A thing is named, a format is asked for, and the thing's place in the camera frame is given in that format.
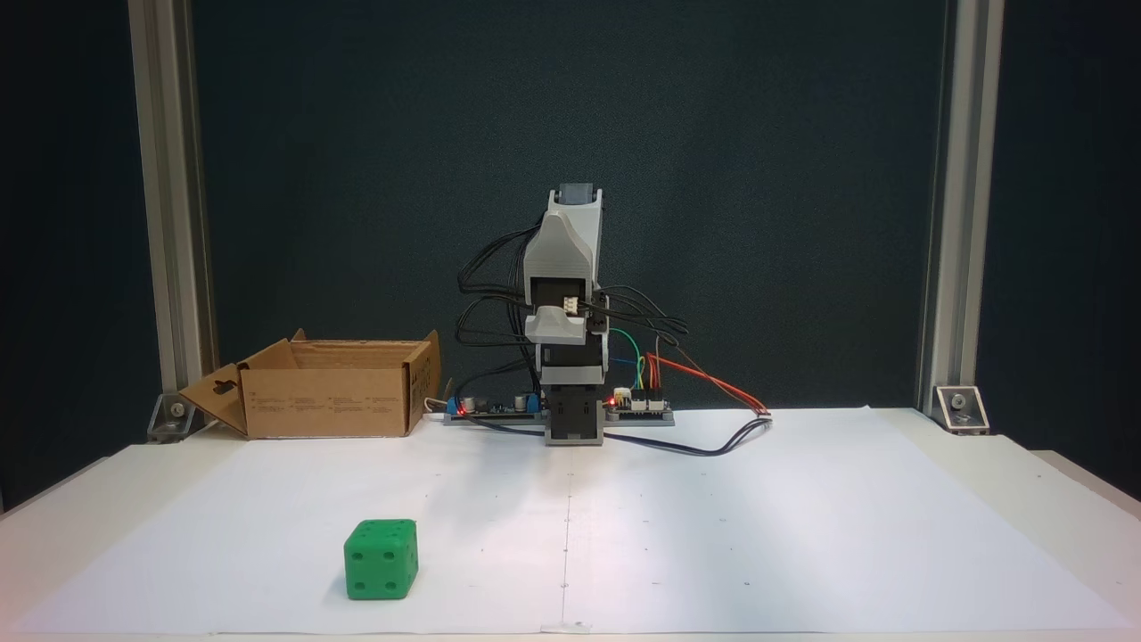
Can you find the green dice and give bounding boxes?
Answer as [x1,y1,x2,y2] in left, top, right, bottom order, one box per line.
[344,520,419,601]

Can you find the blue circuit board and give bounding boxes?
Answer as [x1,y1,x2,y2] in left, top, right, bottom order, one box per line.
[446,388,546,420]

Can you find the open cardboard box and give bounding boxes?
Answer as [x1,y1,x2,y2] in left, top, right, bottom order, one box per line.
[178,329,442,440]

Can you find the large white paper sheet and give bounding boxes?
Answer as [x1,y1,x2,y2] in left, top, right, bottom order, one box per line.
[13,406,1133,636]

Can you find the black forearm cable loop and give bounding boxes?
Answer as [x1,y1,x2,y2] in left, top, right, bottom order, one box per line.
[456,223,545,350]

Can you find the green wire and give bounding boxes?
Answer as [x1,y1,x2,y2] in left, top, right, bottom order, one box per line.
[609,328,645,391]

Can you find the circuit board with coloured wires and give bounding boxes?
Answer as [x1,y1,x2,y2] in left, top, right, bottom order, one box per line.
[606,388,671,416]

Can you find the grey base plate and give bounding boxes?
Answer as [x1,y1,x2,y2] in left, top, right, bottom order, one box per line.
[443,410,676,427]

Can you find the orange wire bundle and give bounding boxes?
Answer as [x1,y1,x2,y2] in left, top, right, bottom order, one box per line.
[646,352,769,416]

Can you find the black cable with white connector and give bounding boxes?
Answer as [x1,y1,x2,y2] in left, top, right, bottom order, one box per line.
[459,412,773,457]

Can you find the metal corner bracket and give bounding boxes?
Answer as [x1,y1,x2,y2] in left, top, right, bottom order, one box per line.
[147,392,199,444]
[933,385,990,436]

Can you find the aluminium frame post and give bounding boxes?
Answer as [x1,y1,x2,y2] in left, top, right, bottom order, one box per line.
[127,0,218,420]
[916,0,1006,416]

